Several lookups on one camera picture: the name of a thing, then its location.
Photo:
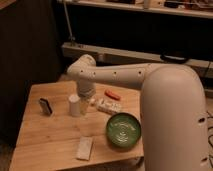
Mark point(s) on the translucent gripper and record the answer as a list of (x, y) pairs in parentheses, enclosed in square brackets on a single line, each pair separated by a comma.
[(84, 104)]

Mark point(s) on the white ceramic cup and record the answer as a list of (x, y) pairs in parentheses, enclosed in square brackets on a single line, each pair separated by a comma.
[(74, 105)]

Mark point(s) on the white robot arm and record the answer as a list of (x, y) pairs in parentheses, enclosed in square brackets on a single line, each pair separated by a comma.
[(172, 107)]

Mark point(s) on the black eraser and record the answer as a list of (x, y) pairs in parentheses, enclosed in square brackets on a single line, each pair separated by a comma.
[(46, 108)]

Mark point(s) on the green ceramic bowl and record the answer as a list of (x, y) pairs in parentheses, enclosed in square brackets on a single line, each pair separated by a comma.
[(123, 130)]

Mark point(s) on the orange carrot toy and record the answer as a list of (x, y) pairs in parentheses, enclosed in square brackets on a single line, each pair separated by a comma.
[(112, 95)]

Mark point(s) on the white patterned box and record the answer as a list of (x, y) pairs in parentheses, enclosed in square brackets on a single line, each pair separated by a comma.
[(108, 106)]

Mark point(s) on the long grey case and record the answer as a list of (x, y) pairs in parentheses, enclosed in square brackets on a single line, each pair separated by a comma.
[(117, 56)]

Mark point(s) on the white sponge block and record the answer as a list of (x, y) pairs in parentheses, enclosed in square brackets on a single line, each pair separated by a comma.
[(84, 148)]

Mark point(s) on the wooden table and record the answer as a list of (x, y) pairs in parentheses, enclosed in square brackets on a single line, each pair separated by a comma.
[(50, 142)]

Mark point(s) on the metal stand pole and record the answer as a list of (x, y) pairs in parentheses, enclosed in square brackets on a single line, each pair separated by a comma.
[(72, 38)]

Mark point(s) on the wooden shelf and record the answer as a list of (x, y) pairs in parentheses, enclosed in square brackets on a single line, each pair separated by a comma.
[(139, 7)]

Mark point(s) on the black case handle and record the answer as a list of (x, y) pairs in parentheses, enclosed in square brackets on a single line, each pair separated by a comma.
[(173, 59)]

